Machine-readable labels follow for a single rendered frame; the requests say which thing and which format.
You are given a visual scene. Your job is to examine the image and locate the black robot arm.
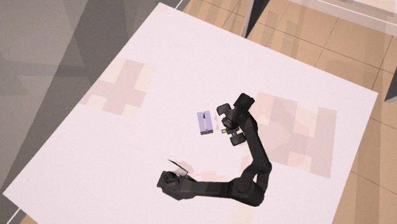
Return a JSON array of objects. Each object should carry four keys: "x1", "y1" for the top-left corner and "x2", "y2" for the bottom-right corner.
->
[{"x1": 156, "y1": 93, "x2": 272, "y2": 207}]

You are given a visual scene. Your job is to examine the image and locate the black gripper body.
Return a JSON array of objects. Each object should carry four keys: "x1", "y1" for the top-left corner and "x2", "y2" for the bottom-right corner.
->
[{"x1": 216, "y1": 103, "x2": 246, "y2": 146}]

